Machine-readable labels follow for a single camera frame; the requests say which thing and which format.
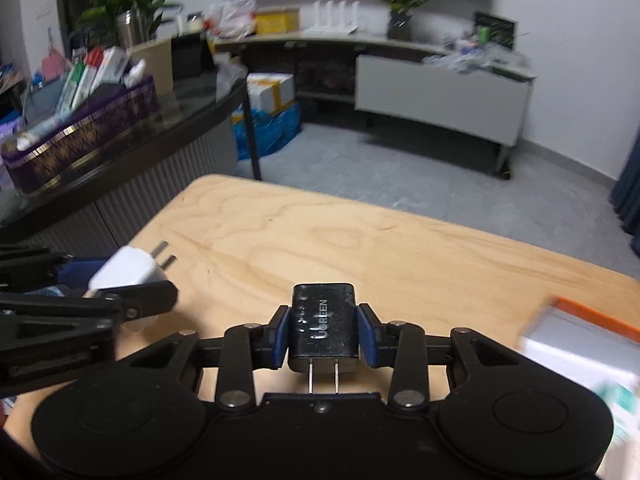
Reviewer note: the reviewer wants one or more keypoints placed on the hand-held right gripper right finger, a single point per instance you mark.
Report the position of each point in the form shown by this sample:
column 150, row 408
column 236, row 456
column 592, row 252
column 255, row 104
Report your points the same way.
column 365, row 335

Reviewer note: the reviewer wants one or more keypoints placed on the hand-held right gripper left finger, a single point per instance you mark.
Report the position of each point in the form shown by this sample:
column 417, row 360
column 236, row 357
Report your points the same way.
column 280, row 335

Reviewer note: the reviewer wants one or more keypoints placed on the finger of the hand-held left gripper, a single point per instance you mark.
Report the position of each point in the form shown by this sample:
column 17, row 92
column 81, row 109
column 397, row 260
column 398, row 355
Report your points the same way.
column 150, row 300
column 80, row 270

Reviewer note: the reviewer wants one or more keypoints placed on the white plug-in repellent device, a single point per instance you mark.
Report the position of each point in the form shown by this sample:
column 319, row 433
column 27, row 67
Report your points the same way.
column 125, row 270

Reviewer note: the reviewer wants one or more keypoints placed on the black charger plug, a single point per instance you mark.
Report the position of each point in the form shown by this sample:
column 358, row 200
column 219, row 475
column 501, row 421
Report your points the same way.
column 322, row 325

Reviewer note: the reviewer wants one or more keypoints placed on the orange and white box tray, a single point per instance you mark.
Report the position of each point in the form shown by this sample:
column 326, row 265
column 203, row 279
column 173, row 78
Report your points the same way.
column 575, row 340

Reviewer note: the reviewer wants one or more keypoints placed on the purple patterned tin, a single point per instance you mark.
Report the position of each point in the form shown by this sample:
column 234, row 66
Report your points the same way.
column 85, row 145

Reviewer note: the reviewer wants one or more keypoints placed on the black round glass table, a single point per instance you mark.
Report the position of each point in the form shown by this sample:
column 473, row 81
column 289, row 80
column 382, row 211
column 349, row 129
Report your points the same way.
column 165, row 140

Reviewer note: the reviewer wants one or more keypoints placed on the green and white carton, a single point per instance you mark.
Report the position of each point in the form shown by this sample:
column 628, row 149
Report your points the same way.
column 75, row 85

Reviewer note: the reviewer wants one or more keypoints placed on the blue plastic bag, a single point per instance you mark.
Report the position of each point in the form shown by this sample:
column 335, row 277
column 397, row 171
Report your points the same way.
column 267, row 132

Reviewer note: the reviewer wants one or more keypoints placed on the small white bottle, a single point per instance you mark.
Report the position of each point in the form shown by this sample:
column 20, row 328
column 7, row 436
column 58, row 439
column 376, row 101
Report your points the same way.
column 135, row 74

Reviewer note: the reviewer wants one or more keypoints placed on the beige box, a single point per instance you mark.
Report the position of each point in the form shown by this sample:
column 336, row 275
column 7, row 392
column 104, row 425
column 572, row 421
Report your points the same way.
column 152, row 67

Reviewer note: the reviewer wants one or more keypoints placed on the white and yellow carton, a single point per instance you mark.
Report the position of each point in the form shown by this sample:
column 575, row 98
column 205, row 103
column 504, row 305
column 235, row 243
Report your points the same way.
column 270, row 92

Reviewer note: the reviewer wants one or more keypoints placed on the white and grey tv stand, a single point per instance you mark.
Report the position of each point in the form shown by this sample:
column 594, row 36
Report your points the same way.
column 440, row 95

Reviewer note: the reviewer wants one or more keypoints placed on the white plastic bag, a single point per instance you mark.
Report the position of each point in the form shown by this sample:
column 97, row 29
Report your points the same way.
column 230, row 17

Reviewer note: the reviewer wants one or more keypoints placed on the dark blue curtain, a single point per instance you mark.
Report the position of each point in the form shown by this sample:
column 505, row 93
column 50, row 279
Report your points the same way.
column 627, row 195

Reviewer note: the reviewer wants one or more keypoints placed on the small clutter on stand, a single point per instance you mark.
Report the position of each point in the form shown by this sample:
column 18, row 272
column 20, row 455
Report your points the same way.
column 475, row 57

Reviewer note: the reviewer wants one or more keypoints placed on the yellow box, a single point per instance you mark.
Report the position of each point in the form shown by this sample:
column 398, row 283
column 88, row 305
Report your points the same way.
column 275, row 22

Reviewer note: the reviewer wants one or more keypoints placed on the white router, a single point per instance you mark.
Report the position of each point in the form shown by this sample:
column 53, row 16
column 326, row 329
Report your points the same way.
column 330, row 17

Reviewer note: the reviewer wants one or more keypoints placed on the green and black box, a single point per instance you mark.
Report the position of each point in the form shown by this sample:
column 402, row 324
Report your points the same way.
column 495, row 30

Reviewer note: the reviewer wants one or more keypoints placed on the potted plant in dark vase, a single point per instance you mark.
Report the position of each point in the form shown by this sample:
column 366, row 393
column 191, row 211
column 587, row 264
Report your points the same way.
column 400, row 5

